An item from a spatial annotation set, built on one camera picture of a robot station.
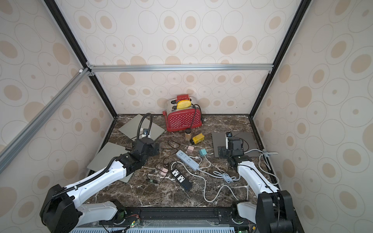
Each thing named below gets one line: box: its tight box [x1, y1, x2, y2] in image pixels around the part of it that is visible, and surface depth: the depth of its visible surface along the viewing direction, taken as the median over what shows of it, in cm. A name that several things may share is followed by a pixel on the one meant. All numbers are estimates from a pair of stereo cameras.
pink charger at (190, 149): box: [186, 145, 195, 154], surface depth 99 cm
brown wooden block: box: [184, 132, 192, 142], surface depth 102 cm
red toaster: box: [162, 98, 203, 132], surface depth 103 cm
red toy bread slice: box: [175, 94, 190, 105], surface depth 103 cm
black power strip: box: [170, 168, 193, 192], surface depth 85 cm
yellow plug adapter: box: [192, 133, 205, 145], surface depth 104 cm
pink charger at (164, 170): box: [160, 167, 169, 177], surface depth 89 cm
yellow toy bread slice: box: [176, 99, 192, 110], surface depth 102 cm
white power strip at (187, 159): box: [175, 149, 200, 171], surface depth 94 cm
